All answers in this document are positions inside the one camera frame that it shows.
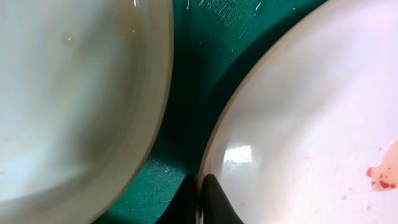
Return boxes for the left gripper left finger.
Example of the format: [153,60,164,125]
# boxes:
[155,174,197,224]

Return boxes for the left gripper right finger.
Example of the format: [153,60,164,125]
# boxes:
[201,174,243,224]

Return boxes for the white plate with red stain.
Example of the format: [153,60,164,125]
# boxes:
[197,0,397,223]

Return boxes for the teal plastic tray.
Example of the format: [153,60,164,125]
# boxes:
[95,0,323,224]

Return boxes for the white plate upper left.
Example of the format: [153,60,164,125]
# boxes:
[1,0,174,223]

